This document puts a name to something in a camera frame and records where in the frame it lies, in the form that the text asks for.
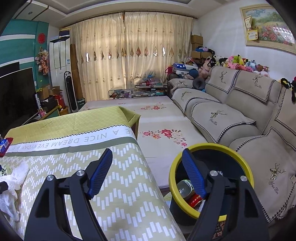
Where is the cream embroidered curtain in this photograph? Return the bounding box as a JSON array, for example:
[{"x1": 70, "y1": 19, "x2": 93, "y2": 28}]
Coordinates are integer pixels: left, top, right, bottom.
[
  {"x1": 69, "y1": 11, "x2": 126, "y2": 101},
  {"x1": 124, "y1": 11, "x2": 193, "y2": 90}
]

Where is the black flat television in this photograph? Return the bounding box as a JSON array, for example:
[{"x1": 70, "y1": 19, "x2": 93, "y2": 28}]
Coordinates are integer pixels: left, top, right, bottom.
[{"x1": 0, "y1": 67, "x2": 38, "y2": 132}]

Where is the blue tissue pack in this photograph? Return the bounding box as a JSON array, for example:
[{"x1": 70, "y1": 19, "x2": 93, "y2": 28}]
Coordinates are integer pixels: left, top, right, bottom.
[{"x1": 0, "y1": 139, "x2": 10, "y2": 154}]

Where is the floral cream mattress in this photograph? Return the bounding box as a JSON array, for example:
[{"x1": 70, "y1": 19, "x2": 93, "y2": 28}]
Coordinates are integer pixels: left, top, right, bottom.
[{"x1": 77, "y1": 96, "x2": 196, "y2": 188}]

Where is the dark neck pillow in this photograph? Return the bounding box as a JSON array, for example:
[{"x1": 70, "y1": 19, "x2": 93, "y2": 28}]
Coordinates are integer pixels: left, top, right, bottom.
[{"x1": 193, "y1": 77, "x2": 206, "y2": 91}]

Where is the flat red packet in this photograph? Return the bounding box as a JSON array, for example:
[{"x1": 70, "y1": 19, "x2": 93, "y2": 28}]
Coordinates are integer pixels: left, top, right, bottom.
[{"x1": 0, "y1": 137, "x2": 14, "y2": 156}]

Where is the hanging flower ornament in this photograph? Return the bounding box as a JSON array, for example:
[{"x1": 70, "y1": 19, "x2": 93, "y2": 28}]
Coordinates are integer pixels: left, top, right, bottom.
[{"x1": 35, "y1": 46, "x2": 50, "y2": 76}]

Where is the beige sofa with deer print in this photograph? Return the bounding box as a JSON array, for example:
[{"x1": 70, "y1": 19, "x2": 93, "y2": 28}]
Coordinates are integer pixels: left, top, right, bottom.
[{"x1": 168, "y1": 66, "x2": 296, "y2": 224}]

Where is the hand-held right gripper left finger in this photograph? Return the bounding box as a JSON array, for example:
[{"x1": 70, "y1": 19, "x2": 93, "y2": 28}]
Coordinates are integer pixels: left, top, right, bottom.
[{"x1": 24, "y1": 148, "x2": 114, "y2": 241}]

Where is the black and silver tower fan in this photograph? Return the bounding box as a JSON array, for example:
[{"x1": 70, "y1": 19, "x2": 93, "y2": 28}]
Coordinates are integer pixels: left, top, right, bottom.
[{"x1": 64, "y1": 71, "x2": 78, "y2": 113}]

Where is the glass coffee table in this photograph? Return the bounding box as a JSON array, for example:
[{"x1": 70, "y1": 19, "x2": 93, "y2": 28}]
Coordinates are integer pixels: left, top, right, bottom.
[{"x1": 108, "y1": 86, "x2": 168, "y2": 100}]

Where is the row of plush toys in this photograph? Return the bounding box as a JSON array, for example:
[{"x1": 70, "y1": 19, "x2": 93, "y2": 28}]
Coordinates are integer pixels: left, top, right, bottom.
[{"x1": 209, "y1": 54, "x2": 271, "y2": 78}]

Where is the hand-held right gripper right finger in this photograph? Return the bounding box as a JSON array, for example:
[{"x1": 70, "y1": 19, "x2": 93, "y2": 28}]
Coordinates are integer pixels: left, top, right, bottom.
[{"x1": 181, "y1": 148, "x2": 270, "y2": 241}]

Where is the yellow green patterned tablecloth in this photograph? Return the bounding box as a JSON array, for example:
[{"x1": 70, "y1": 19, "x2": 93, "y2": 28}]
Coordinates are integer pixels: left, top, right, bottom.
[{"x1": 0, "y1": 105, "x2": 185, "y2": 241}]

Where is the red box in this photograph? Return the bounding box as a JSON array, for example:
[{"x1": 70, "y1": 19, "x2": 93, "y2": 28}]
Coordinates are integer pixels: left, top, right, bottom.
[{"x1": 55, "y1": 91, "x2": 65, "y2": 109}]

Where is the black bin with yellow rim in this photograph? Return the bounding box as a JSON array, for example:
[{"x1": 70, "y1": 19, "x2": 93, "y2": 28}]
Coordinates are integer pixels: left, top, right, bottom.
[{"x1": 168, "y1": 143, "x2": 253, "y2": 226}]

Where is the white standing air conditioner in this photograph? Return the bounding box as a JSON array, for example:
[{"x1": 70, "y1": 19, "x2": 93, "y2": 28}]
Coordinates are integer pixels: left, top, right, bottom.
[{"x1": 50, "y1": 37, "x2": 71, "y2": 87}]

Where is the white towel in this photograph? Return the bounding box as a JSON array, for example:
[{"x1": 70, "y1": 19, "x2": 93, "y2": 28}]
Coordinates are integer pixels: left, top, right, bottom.
[{"x1": 0, "y1": 161, "x2": 30, "y2": 223}]

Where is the open cardboard box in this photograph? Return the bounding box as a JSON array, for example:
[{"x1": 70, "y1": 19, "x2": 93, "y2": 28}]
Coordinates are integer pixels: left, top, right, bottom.
[
  {"x1": 47, "y1": 86, "x2": 63, "y2": 96},
  {"x1": 37, "y1": 85, "x2": 50, "y2": 100}
]

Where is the pile of books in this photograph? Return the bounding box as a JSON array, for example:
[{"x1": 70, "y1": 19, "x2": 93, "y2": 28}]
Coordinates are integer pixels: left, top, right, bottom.
[{"x1": 134, "y1": 80, "x2": 167, "y2": 95}]

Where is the white pill bottle red label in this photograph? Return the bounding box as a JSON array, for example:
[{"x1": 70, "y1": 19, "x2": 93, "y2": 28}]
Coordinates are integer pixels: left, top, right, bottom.
[{"x1": 188, "y1": 193, "x2": 208, "y2": 212}]

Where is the plastic drink bottle green label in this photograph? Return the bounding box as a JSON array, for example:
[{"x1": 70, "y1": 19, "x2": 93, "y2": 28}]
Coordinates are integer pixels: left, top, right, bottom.
[{"x1": 177, "y1": 179, "x2": 196, "y2": 199}]

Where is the yellow and black plush toy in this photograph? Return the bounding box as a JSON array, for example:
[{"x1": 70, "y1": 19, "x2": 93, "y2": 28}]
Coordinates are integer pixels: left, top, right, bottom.
[{"x1": 280, "y1": 77, "x2": 296, "y2": 102}]

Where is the brown curtain rod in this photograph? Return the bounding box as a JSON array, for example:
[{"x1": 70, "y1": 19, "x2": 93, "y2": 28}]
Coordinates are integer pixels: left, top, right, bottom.
[{"x1": 60, "y1": 9, "x2": 197, "y2": 30}]

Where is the framed flower painting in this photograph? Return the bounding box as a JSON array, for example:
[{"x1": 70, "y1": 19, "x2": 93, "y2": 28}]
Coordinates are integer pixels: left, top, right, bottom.
[{"x1": 239, "y1": 5, "x2": 296, "y2": 54}]

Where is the yellow paper card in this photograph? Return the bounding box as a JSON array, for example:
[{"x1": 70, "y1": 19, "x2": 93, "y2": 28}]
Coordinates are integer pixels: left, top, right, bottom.
[{"x1": 246, "y1": 30, "x2": 259, "y2": 41}]

